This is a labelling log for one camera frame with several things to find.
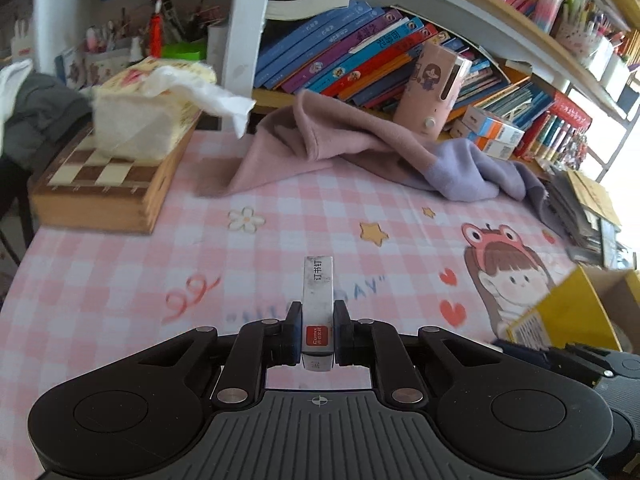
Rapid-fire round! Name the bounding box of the small white red box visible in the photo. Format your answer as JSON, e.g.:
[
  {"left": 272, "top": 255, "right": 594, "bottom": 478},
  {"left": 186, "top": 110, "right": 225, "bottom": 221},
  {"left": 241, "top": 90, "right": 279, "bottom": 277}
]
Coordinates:
[{"left": 302, "top": 256, "right": 334, "bottom": 373}]

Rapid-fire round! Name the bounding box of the yellow cardboard box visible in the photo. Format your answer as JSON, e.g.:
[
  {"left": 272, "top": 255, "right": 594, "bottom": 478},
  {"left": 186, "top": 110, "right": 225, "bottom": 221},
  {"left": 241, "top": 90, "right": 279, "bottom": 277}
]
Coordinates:
[{"left": 506, "top": 266, "right": 640, "bottom": 353}]

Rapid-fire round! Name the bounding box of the pink checkered tablecloth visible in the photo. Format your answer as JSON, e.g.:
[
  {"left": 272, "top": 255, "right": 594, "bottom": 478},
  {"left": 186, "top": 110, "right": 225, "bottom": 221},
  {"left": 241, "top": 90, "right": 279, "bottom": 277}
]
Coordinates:
[{"left": 1, "top": 131, "right": 574, "bottom": 479}]

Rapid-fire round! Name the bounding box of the stack of papers books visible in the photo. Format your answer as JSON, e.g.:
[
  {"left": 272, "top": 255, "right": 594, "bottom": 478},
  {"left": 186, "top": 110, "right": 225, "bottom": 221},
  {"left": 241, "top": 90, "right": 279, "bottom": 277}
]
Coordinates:
[{"left": 535, "top": 158, "right": 638, "bottom": 270}]

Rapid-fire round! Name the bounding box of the red book set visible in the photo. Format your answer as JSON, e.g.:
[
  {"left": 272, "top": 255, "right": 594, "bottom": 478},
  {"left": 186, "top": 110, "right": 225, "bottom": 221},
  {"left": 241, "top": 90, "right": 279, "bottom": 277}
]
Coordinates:
[{"left": 513, "top": 91, "right": 592, "bottom": 162}]

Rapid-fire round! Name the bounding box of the pink purple cloth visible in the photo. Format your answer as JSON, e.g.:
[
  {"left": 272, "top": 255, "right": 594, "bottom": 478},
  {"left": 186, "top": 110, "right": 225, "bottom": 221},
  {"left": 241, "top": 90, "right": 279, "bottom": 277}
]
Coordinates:
[{"left": 195, "top": 91, "right": 563, "bottom": 233}]

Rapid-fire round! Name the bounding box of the white orange medicine box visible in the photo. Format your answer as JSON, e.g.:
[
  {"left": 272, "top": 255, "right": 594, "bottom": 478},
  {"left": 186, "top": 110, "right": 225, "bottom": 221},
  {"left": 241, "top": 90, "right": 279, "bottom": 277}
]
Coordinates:
[{"left": 450, "top": 106, "right": 524, "bottom": 160}]

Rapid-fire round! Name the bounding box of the wooden chess box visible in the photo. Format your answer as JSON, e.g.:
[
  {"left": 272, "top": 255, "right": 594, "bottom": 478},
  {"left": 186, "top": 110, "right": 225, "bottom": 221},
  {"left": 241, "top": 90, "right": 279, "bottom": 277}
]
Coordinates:
[{"left": 32, "top": 116, "right": 200, "bottom": 234}]

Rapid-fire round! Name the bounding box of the tissue pack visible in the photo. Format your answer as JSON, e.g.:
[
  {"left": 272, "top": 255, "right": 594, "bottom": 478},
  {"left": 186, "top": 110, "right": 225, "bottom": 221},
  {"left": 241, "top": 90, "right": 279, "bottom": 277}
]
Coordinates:
[{"left": 93, "top": 56, "right": 255, "bottom": 162}]

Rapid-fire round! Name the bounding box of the pink cylindrical case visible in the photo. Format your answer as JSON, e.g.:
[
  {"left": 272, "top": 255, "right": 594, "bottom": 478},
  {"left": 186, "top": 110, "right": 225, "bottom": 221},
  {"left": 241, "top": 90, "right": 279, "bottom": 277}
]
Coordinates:
[{"left": 393, "top": 42, "right": 472, "bottom": 140}]

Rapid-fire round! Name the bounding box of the white pen holder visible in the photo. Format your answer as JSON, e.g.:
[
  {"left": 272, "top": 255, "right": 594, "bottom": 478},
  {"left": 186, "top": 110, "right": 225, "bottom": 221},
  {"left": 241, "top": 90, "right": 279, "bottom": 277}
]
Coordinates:
[{"left": 587, "top": 36, "right": 631, "bottom": 101}]

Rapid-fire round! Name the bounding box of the white bookshelf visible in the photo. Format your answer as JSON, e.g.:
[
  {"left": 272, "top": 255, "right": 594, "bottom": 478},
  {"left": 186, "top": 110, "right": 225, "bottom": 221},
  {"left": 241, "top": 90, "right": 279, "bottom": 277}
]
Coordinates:
[{"left": 0, "top": 0, "right": 640, "bottom": 181}]

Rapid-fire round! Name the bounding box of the pile of clothes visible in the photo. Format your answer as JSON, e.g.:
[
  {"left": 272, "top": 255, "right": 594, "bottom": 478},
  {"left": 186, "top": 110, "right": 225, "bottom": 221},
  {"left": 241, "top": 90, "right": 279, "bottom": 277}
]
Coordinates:
[{"left": 1, "top": 60, "right": 92, "bottom": 174}]

